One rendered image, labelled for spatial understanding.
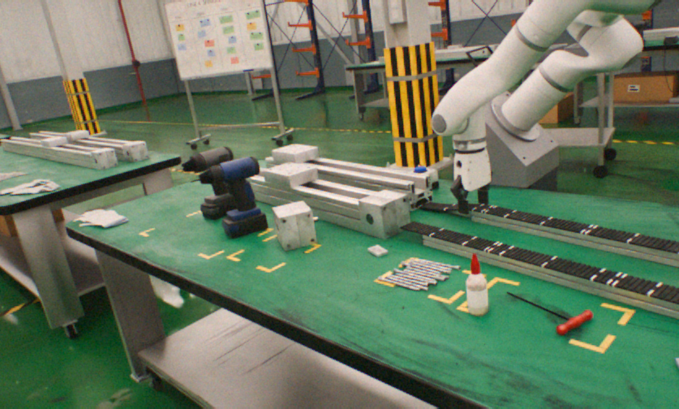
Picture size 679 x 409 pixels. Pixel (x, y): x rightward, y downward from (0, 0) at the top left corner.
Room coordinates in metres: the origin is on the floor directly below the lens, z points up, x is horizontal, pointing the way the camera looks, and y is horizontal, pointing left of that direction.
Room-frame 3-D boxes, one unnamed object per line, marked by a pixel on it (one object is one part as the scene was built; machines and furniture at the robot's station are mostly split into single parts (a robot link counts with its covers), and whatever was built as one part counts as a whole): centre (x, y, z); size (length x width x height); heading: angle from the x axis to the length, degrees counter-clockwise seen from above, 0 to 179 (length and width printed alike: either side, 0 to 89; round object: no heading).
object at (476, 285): (0.89, -0.22, 0.84); 0.04 x 0.04 x 0.12
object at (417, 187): (1.84, 0.01, 0.82); 0.80 x 0.10 x 0.09; 37
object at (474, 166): (1.36, -0.34, 0.93); 0.10 x 0.07 x 0.11; 127
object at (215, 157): (1.72, 0.43, 0.89); 0.20 x 0.08 x 0.22; 132
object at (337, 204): (1.72, 0.16, 0.82); 0.80 x 0.10 x 0.09; 37
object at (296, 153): (2.04, 0.16, 0.87); 0.16 x 0.11 x 0.07; 37
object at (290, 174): (1.72, 0.16, 0.87); 0.16 x 0.11 x 0.07; 37
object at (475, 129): (1.36, -0.34, 1.07); 0.09 x 0.08 x 0.13; 128
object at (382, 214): (1.37, -0.11, 0.83); 0.12 x 0.09 x 0.10; 127
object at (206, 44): (7.33, 1.29, 0.97); 1.51 x 0.50 x 1.95; 63
